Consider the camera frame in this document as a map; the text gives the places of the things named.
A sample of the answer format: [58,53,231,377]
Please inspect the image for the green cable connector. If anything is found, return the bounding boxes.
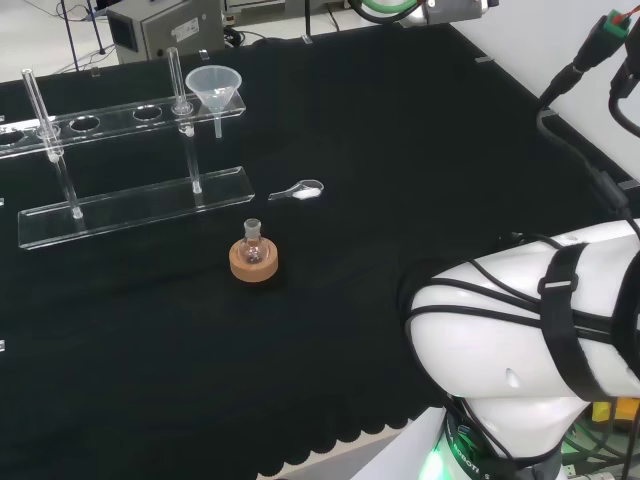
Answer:
[596,10,631,43]

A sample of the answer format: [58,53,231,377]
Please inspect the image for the small round-bottom glass flask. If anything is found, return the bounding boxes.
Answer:
[238,218,267,266]

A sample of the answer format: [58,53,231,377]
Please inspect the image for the yellow stop button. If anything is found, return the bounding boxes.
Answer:
[591,396,640,432]

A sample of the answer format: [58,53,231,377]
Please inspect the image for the clear plastic funnel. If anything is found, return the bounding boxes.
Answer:
[185,65,244,140]

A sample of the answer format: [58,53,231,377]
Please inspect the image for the clear acrylic funnel stand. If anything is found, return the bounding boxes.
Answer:
[0,46,256,251]

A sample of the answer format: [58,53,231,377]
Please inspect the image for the glass weighing funnel with powder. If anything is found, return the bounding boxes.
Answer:
[267,178,326,203]

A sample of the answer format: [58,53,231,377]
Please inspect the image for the black tripod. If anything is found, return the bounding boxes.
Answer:
[60,0,109,72]

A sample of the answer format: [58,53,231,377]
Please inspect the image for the cork ring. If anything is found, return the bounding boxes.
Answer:
[228,238,280,286]

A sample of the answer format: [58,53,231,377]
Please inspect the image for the green cable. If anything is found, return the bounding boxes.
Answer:
[348,0,427,25]

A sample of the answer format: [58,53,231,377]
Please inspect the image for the black bench cloth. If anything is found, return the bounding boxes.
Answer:
[0,22,640,480]

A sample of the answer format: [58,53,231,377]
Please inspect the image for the black cable with ferrite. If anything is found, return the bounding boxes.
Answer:
[536,28,632,222]

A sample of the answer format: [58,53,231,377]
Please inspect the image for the grey equipment box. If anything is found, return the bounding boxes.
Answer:
[105,0,226,65]

